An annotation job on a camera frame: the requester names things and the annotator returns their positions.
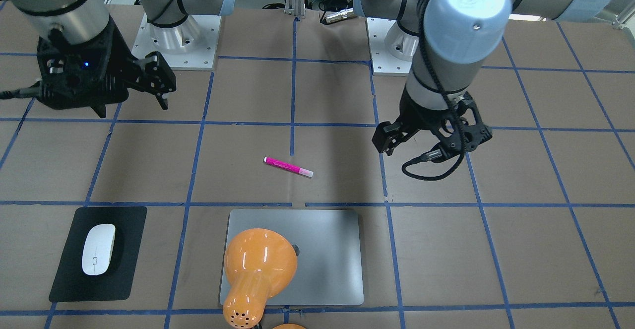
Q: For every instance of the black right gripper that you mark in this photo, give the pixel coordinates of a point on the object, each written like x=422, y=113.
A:
x=116, y=55

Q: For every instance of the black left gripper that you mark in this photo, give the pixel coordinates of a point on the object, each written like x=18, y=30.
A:
x=415, y=114

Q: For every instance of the pink highlighter pen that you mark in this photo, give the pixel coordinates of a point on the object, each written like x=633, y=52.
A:
x=288, y=167

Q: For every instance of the white computer mouse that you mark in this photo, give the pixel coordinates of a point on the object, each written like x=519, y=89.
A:
x=98, y=248

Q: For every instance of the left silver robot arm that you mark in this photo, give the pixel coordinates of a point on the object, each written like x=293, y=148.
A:
x=454, y=37

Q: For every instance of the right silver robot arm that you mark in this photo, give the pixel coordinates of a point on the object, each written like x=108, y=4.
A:
x=79, y=21

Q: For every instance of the black mousepad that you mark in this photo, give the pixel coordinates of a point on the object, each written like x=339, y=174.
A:
x=71, y=284

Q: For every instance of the silver closed laptop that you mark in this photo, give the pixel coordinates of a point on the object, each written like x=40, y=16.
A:
x=329, y=271

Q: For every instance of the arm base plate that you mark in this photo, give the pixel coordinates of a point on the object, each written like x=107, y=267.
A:
x=189, y=46
x=391, y=48

